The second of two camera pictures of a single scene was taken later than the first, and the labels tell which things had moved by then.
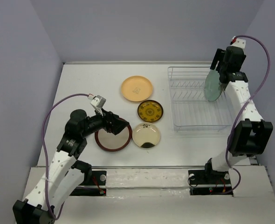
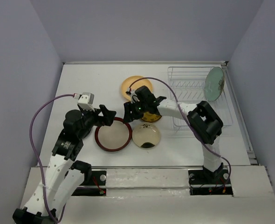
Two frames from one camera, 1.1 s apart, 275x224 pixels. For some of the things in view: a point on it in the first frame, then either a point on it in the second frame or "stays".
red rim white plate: [108, 141] stays
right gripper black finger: [219, 56] -> [133, 111]
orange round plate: [136, 88] stays
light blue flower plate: [212, 88] stays
